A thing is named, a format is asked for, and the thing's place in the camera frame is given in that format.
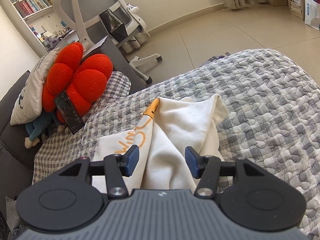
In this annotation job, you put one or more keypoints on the blue plush toy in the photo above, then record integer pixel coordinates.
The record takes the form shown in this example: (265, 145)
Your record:
(37, 126)

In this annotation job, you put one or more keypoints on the red flower cushion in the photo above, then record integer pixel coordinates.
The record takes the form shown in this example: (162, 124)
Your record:
(84, 81)

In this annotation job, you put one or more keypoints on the white blue paper bag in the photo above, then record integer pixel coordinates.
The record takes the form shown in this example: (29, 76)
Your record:
(312, 14)

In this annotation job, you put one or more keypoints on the white bookshelf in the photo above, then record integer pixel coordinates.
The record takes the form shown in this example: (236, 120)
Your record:
(38, 23)

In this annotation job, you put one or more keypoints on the grey checked quilt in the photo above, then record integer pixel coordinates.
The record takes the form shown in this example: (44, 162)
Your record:
(273, 119)

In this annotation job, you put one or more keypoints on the dark grey sofa armrest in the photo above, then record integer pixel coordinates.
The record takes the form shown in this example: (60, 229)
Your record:
(120, 63)

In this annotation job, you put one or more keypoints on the white grey office chair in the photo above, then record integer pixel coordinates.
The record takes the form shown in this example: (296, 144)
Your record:
(98, 20)

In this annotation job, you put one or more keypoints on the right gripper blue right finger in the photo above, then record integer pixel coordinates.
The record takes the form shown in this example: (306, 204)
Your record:
(206, 170)

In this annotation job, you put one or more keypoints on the white printed pillow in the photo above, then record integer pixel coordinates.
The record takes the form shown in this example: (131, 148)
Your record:
(28, 105)

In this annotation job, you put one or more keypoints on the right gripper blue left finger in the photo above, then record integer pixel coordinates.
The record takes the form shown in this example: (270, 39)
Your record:
(117, 166)

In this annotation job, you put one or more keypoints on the white bear print sweatshirt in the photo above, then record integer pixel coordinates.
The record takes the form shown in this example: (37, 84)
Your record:
(166, 128)

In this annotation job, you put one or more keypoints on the black smartphone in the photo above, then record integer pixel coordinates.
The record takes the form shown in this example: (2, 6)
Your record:
(68, 112)

